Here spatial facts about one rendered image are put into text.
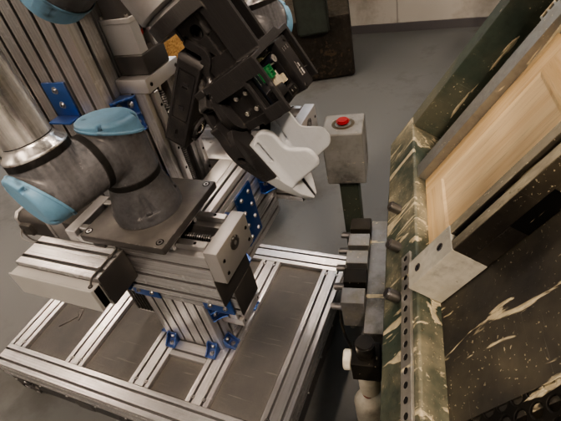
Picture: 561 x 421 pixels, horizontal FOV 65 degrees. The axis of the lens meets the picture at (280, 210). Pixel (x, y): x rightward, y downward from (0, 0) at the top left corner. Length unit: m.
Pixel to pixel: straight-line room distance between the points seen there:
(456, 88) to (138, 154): 0.83
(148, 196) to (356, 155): 0.65
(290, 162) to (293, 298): 1.41
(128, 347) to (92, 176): 1.16
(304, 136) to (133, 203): 0.56
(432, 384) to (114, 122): 0.70
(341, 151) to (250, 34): 0.98
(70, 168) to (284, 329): 1.11
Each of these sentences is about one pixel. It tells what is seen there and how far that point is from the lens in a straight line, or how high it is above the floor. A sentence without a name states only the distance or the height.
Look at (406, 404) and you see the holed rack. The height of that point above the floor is 0.89.
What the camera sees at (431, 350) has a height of 0.89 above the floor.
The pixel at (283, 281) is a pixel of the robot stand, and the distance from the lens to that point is 1.87.
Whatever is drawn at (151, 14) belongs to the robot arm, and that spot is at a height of 1.51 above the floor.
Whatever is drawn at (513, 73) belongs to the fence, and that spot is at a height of 1.15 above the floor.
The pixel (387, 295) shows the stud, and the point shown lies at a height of 0.88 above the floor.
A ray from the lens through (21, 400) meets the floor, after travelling 2.34.
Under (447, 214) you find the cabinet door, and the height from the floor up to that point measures 0.94.
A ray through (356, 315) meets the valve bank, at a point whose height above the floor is 0.72.
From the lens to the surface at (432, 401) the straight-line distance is 0.77.
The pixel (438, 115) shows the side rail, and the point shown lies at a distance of 1.33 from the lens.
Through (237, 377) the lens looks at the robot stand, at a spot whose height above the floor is 0.21.
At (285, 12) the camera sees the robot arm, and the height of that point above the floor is 1.23.
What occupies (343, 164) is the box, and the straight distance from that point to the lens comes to 1.35.
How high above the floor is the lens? 1.58
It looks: 39 degrees down
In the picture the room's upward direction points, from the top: 14 degrees counter-clockwise
